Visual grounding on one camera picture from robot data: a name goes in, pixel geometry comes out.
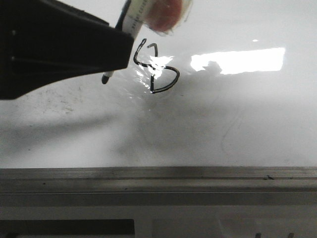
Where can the white glossy whiteboard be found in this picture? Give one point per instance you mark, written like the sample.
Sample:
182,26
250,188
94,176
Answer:
246,96

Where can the red round magnet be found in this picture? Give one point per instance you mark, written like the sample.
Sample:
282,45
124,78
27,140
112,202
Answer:
164,14

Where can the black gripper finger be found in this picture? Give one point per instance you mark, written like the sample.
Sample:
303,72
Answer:
46,41

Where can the clear adhesive tape piece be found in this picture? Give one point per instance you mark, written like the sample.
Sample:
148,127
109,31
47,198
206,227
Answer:
187,4

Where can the white black whiteboard marker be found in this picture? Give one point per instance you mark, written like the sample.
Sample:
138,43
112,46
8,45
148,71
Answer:
132,17

